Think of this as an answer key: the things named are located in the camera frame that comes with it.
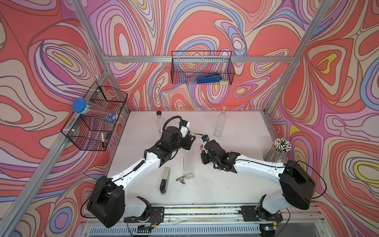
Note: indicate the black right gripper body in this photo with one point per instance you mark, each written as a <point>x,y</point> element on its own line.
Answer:
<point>207,159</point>

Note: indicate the black wire basket back wall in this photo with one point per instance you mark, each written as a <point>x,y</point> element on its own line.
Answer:
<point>188,65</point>

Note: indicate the clear tube with blue cap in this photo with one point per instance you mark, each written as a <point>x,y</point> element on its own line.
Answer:
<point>87,108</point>

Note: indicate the blue plastic tool in basket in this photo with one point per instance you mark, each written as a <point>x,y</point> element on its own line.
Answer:
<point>210,78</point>

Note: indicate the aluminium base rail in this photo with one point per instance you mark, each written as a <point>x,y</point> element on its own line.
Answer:
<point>211,220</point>

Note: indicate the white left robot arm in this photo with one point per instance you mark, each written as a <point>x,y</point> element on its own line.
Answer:
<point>108,202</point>

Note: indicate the small metal clip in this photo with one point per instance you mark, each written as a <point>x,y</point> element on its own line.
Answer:
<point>181,179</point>

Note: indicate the clear square bottle with cork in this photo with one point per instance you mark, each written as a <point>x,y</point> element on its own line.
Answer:
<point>220,123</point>

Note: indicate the clear glass bottle black cap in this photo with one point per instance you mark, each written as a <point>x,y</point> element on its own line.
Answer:
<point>160,122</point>

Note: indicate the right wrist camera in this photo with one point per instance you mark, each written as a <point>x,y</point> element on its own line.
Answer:
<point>204,140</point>

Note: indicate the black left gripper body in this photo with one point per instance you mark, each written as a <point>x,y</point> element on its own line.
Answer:
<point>185,143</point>

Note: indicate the black wire basket left wall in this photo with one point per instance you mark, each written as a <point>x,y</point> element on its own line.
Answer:
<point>85,131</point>

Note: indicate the clear glass bottle cork stopper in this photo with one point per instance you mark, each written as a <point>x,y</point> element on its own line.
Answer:
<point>188,163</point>

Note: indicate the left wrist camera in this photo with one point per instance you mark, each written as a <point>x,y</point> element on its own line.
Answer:
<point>184,128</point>

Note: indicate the black wire basket wall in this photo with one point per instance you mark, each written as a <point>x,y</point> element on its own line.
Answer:
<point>85,131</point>
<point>188,65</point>

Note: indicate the black and beige flat tool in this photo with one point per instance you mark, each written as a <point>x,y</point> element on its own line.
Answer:
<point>165,181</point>

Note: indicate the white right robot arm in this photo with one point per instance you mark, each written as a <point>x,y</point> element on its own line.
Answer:
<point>296,185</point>

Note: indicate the black marker in basket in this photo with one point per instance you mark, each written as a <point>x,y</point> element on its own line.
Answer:
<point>103,140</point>

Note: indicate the metal cup of pencils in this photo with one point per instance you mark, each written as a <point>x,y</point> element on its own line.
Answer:
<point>279,148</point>

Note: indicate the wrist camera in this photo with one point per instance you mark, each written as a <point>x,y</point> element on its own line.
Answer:
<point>184,128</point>
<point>204,140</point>

